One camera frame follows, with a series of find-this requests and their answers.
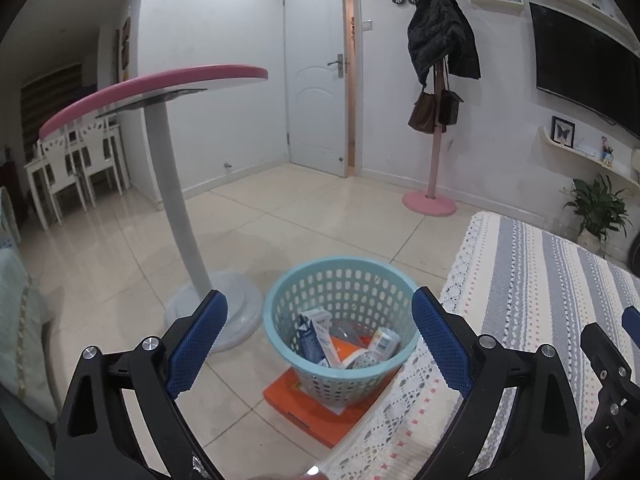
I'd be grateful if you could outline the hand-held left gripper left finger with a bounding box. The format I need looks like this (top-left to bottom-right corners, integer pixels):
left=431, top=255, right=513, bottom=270
left=54, top=290, right=229, bottom=480

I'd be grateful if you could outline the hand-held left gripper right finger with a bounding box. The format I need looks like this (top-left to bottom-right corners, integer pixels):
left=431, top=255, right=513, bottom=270
left=411, top=286, right=586, bottom=480

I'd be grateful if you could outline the light blue plastic basket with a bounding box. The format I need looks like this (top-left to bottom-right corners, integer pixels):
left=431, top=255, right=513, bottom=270
left=263, top=256, right=422, bottom=407

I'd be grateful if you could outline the clear plastic bottle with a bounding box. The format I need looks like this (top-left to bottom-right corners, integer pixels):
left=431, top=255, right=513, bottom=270
left=330, top=321, right=364, bottom=346

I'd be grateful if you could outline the orange and white paper cup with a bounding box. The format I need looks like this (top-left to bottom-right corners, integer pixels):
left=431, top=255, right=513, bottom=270
left=327, top=336, right=383, bottom=370

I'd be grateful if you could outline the blue and white milk carton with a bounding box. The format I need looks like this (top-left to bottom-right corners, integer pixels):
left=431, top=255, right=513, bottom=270
left=298, top=308, right=335, bottom=367

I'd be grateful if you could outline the striped woven tablecloth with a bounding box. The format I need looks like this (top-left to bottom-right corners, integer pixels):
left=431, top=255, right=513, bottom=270
left=320, top=211, right=640, bottom=480

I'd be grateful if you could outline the green potted plant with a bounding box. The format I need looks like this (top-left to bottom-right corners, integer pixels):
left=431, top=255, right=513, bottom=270
left=562, top=174, right=633, bottom=257

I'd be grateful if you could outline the flat orange box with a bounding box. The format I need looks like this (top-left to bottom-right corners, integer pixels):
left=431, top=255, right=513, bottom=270
left=263, top=362, right=403, bottom=450

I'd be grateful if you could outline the pink coat rack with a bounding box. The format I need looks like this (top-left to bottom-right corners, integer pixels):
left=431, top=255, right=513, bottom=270
left=402, top=0, right=457, bottom=218

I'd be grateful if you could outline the pale upholstered seat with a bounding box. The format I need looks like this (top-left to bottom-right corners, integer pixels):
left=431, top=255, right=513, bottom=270
left=0, top=187, right=61, bottom=480

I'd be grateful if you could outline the framed butterfly picture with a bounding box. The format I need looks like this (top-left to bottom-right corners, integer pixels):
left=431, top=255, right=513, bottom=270
left=551, top=116, right=576, bottom=148

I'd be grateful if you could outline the white dining chair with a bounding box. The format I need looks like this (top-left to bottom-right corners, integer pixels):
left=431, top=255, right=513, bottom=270
left=75, top=119, right=125, bottom=206
left=36, top=132, right=88, bottom=231

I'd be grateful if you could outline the brown hanging bag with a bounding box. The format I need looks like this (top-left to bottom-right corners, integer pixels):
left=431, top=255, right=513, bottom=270
left=407, top=87, right=441, bottom=134

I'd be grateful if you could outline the dark hanging bag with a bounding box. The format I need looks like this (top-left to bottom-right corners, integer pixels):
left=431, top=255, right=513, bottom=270
left=437, top=87, right=464, bottom=126

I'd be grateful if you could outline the black flat television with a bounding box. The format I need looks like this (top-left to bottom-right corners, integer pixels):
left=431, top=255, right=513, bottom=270
left=529, top=1, right=640, bottom=140

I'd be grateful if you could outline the window blind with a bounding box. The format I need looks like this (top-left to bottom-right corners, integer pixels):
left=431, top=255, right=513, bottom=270
left=20, top=62, right=83, bottom=161

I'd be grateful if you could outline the white door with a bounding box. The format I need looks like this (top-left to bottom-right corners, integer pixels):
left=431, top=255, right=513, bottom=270
left=282, top=0, right=351, bottom=178

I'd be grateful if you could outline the black jacket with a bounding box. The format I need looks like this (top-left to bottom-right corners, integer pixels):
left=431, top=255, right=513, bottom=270
left=406, top=0, right=482, bottom=86

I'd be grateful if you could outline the pink round pedestal table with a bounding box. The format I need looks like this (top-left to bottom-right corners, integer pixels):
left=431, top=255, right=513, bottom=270
left=39, top=64, right=269, bottom=352

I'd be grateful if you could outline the white curved wall shelf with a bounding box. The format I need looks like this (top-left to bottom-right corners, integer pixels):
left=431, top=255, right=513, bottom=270
left=542, top=125, right=640, bottom=189

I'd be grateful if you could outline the brown wall picture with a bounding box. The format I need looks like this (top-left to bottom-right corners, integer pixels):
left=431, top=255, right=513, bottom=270
left=120, top=15, right=132, bottom=83

